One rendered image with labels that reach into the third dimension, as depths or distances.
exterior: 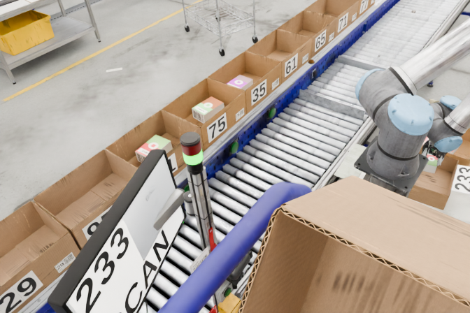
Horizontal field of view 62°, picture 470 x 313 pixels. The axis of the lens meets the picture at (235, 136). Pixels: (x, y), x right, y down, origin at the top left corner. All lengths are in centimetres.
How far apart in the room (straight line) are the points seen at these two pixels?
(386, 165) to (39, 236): 150
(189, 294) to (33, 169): 351
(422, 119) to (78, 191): 153
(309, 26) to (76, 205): 221
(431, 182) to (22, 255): 197
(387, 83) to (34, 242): 161
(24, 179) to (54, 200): 180
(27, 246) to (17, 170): 199
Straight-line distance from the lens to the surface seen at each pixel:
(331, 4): 359
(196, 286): 36
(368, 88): 156
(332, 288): 45
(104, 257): 98
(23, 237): 200
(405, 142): 145
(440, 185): 224
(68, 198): 202
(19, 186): 372
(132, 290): 113
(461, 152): 247
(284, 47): 297
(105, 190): 203
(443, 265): 28
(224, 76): 254
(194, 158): 99
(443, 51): 159
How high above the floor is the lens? 228
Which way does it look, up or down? 40 degrees down
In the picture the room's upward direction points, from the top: 5 degrees counter-clockwise
